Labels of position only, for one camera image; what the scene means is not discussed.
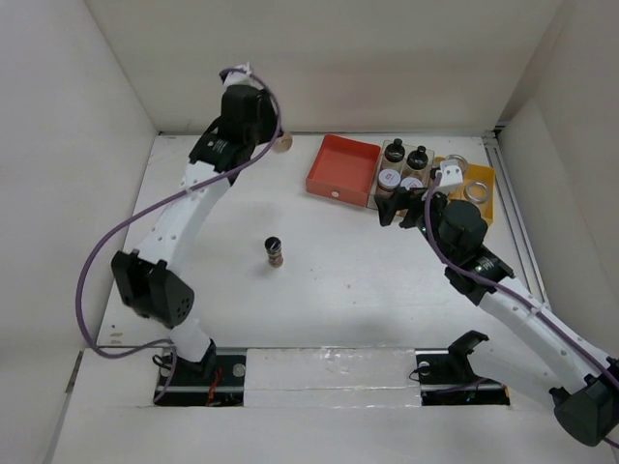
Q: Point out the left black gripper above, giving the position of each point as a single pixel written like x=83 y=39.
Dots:
x=268 y=114

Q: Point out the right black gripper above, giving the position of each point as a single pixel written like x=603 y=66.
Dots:
x=401 y=198

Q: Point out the white lid red label jar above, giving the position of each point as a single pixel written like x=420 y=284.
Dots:
x=387 y=181

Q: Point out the pink cap spice bottle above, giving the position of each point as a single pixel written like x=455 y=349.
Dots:
x=283 y=143

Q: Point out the black cap spice bottle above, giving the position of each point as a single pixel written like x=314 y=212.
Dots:
x=416 y=163

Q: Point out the black cap white powder bottle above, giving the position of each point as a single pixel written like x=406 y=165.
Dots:
x=393 y=154

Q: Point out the square clear glass jar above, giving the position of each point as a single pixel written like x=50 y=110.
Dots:
x=459 y=161

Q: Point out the round clear glass jar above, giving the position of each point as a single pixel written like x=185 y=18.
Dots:
x=477 y=192

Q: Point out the small dark label spice bottle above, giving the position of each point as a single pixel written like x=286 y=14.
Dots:
x=273 y=249

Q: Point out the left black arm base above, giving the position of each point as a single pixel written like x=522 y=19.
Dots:
x=186 y=387

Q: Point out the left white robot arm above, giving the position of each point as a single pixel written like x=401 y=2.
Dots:
x=148 y=278

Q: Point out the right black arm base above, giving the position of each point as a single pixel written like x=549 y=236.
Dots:
x=446 y=378

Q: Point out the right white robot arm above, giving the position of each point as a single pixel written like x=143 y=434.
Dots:
x=579 y=381

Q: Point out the clear plastic tray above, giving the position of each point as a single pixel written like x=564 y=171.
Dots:
x=408 y=148

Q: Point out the red plastic tray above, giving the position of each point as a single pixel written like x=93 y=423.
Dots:
x=343 y=170

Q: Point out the yellow plastic tray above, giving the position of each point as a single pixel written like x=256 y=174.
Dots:
x=475 y=172

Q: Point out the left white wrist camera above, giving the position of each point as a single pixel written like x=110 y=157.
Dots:
x=238 y=75

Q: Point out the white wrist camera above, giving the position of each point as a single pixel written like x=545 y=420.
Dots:
x=238 y=75
x=447 y=178

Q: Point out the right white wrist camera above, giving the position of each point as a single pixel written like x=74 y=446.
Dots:
x=447 y=178

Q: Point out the metal side rail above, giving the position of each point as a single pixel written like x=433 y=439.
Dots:
x=530 y=270

